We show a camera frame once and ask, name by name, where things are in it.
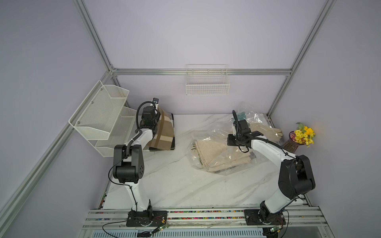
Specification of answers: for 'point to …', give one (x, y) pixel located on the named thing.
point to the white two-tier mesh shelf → (103, 119)
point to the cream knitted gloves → (268, 132)
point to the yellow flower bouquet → (303, 135)
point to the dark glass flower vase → (290, 145)
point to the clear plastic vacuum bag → (219, 133)
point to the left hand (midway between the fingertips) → (149, 109)
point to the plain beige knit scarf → (216, 155)
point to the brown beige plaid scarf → (164, 139)
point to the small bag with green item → (248, 115)
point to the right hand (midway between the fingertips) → (231, 142)
